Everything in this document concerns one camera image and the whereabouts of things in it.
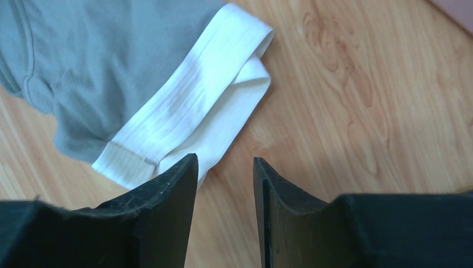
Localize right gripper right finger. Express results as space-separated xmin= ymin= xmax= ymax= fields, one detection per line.
xmin=253 ymin=157 xmax=472 ymax=267

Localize grey underwear white waistband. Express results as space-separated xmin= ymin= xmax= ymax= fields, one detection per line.
xmin=1 ymin=1 xmax=274 ymax=189

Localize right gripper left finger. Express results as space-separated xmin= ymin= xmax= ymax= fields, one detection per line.
xmin=1 ymin=154 xmax=198 ymax=267

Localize pink compartment organizer tray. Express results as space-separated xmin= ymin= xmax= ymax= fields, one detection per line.
xmin=428 ymin=0 xmax=472 ymax=36

